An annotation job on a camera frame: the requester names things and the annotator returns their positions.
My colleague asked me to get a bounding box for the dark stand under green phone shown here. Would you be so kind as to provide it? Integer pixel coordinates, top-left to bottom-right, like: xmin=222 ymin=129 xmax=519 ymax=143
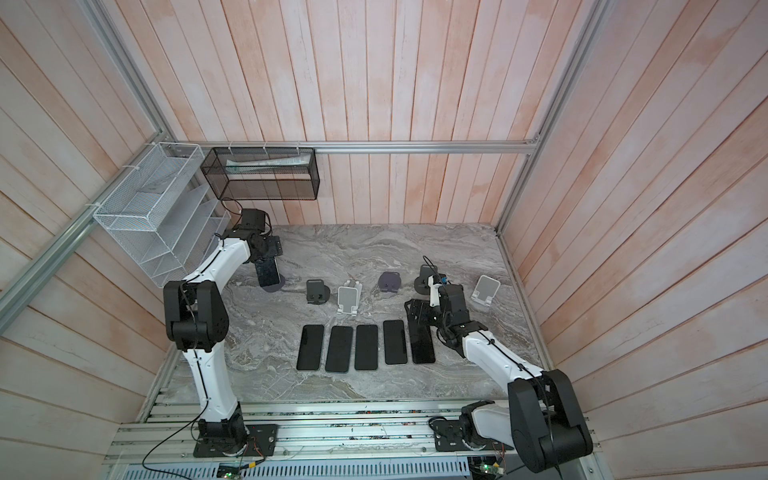
xmin=306 ymin=279 xmax=331 ymax=305

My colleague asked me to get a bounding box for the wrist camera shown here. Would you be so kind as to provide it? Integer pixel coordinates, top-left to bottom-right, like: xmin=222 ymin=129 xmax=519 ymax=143
xmin=238 ymin=209 xmax=270 ymax=235
xmin=427 ymin=274 xmax=447 ymax=307

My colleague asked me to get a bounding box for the white folding phone stand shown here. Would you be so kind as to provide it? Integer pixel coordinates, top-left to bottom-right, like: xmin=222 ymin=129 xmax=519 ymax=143
xmin=471 ymin=275 xmax=501 ymax=306

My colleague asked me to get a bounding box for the dark stand far left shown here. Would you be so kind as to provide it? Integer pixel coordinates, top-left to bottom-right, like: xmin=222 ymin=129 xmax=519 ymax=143
xmin=262 ymin=276 xmax=286 ymax=293

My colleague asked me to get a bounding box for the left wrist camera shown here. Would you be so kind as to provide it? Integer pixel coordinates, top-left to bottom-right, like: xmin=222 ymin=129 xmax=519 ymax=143
xmin=238 ymin=209 xmax=270 ymax=235

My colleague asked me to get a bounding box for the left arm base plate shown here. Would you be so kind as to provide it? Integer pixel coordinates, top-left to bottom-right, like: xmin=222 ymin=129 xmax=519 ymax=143
xmin=193 ymin=423 xmax=279 ymax=458

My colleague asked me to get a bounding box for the dark stand under blue phone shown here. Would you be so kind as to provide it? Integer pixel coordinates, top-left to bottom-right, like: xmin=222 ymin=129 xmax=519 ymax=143
xmin=377 ymin=271 xmax=402 ymax=293

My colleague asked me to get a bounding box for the white wire mesh shelf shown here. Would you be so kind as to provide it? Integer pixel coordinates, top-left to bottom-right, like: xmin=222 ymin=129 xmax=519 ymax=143
xmin=94 ymin=143 xmax=231 ymax=288

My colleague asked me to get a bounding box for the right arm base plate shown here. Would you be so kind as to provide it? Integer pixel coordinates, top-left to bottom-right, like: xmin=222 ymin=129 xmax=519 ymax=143
xmin=428 ymin=416 xmax=471 ymax=452

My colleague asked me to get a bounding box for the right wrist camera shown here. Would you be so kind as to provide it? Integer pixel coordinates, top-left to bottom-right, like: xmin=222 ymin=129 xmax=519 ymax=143
xmin=427 ymin=274 xmax=447 ymax=307

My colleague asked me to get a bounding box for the blue edged phone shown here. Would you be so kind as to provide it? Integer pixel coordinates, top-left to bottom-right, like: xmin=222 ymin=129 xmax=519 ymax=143
xmin=325 ymin=326 xmax=354 ymax=373

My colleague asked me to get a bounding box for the green edged phone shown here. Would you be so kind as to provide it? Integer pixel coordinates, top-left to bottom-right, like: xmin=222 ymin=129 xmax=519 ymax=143
xmin=296 ymin=324 xmax=324 ymax=371

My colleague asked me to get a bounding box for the black wire mesh basket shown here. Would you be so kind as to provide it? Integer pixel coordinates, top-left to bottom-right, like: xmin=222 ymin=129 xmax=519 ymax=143
xmin=201 ymin=146 xmax=321 ymax=201

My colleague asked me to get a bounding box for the white stand middle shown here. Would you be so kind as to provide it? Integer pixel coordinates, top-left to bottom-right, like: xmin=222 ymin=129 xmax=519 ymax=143
xmin=337 ymin=280 xmax=362 ymax=316

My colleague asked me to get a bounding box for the purple edged phone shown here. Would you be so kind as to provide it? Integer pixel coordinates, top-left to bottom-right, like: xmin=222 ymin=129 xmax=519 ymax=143
xmin=408 ymin=319 xmax=436 ymax=364

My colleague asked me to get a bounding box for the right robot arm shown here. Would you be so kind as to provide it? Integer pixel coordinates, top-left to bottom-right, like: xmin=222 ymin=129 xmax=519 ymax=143
xmin=404 ymin=284 xmax=594 ymax=473

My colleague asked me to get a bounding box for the dark round phone stand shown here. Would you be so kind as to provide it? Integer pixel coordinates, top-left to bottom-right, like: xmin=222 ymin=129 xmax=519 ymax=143
xmin=414 ymin=264 xmax=441 ymax=295

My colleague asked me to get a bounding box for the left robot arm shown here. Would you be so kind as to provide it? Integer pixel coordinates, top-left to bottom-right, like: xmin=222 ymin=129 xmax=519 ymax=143
xmin=163 ymin=225 xmax=282 ymax=457

